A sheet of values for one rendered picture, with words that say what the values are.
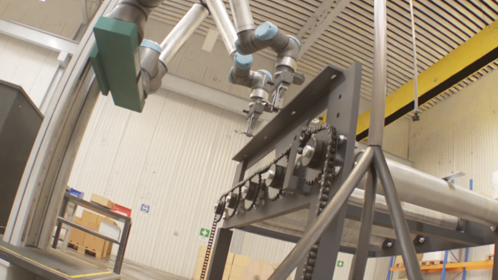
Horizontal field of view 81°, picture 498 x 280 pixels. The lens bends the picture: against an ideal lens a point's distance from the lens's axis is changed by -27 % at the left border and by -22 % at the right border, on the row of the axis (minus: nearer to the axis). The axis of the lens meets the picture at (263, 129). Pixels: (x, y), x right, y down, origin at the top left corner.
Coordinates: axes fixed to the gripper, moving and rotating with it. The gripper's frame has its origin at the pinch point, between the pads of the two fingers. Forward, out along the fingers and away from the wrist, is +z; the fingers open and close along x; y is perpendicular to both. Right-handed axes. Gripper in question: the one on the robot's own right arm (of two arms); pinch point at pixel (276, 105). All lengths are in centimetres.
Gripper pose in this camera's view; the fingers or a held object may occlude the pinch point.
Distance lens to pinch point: 152.5
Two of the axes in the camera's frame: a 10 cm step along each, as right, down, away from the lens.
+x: 3.3, -3.2, -8.9
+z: -2.1, 8.9, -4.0
